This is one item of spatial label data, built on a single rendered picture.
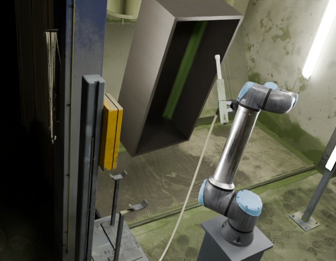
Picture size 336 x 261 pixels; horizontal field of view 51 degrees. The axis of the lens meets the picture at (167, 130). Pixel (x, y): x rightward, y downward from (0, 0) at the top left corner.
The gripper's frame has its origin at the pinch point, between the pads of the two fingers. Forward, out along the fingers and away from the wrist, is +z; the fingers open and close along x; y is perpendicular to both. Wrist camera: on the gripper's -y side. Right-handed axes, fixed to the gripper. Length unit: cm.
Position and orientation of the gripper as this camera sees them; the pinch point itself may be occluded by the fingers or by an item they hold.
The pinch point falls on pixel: (220, 107)
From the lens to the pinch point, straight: 241.9
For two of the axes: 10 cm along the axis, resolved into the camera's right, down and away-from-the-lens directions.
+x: -0.9, -9.8, 1.7
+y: -0.6, 1.8, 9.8
